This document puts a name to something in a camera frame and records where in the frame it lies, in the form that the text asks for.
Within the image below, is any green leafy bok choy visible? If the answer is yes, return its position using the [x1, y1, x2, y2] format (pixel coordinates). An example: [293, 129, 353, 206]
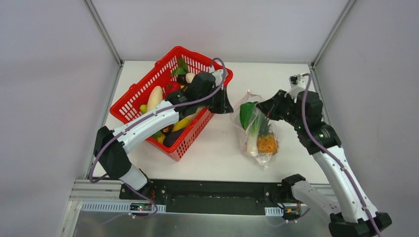
[239, 101, 265, 157]

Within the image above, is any clear zip top bag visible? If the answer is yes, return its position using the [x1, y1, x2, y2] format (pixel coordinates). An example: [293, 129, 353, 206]
[230, 90, 280, 169]

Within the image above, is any red plastic shopping basket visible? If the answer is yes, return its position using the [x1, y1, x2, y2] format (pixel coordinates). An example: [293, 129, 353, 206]
[110, 46, 233, 161]

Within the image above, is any toy pineapple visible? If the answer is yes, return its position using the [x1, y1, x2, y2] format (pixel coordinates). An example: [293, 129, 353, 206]
[256, 118, 279, 155]

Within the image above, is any red bell pepper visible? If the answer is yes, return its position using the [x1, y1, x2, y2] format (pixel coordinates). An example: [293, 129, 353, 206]
[164, 81, 181, 96]

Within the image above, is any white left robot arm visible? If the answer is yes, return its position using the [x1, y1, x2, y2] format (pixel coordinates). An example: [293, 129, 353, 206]
[93, 69, 233, 200]

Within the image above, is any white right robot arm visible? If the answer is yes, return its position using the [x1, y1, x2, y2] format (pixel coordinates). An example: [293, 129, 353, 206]
[256, 90, 392, 237]

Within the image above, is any small white radish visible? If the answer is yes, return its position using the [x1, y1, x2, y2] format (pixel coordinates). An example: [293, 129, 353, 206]
[185, 73, 196, 83]

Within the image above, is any green leaf sprig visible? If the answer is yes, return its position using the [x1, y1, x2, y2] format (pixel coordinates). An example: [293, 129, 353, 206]
[170, 57, 189, 76]

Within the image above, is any yellow mango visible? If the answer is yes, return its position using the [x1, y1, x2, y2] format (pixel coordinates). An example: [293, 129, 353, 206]
[172, 118, 191, 132]

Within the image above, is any large white radish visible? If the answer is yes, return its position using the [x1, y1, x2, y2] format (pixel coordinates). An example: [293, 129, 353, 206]
[146, 86, 163, 112]

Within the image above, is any purple eggplant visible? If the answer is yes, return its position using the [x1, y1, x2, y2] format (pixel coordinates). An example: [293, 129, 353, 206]
[163, 128, 186, 148]

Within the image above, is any green parsley sprig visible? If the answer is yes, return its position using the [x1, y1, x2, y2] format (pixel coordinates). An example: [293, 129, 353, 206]
[151, 131, 165, 141]

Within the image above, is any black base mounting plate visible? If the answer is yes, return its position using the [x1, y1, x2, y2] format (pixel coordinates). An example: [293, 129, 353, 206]
[140, 179, 302, 217]

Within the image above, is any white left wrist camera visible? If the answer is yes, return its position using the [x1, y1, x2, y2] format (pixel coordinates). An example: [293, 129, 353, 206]
[209, 66, 229, 88]

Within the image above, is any aluminium frame rail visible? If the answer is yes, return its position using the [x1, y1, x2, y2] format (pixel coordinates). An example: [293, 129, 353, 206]
[69, 179, 366, 208]

